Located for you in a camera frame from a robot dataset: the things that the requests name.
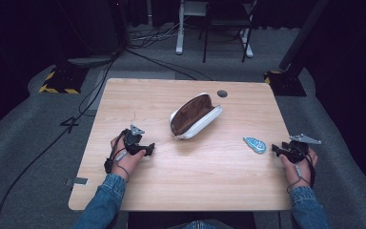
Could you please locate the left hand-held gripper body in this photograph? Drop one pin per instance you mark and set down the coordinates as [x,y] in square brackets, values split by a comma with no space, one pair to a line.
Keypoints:
[132,140]

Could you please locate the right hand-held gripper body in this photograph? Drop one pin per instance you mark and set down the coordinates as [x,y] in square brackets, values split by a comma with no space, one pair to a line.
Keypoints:
[296,147]

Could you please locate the blue oval eraser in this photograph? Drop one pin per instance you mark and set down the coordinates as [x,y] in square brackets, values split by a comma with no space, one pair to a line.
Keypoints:
[254,145]

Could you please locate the white pencil case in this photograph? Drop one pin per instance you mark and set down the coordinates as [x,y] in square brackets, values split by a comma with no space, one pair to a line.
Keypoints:
[194,116]

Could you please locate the person's right hand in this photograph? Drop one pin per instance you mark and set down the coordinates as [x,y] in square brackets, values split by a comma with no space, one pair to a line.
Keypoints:
[298,168]

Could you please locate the person's left hand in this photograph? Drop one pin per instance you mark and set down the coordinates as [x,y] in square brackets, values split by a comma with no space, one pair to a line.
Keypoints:
[127,161]

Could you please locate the black yellow striped stand base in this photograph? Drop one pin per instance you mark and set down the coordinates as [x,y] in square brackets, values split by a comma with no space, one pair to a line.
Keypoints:
[283,83]
[63,79]

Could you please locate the grey tape piece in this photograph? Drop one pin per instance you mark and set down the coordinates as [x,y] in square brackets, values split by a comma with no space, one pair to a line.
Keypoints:
[77,181]

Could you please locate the black slanted stand pole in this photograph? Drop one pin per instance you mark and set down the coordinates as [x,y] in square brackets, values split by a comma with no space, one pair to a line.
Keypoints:
[301,35]

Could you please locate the black folding chair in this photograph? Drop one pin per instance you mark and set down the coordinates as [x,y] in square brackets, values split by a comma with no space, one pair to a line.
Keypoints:
[226,28]

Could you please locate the white desk frame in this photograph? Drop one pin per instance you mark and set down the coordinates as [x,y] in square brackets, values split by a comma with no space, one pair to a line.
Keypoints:
[203,28]

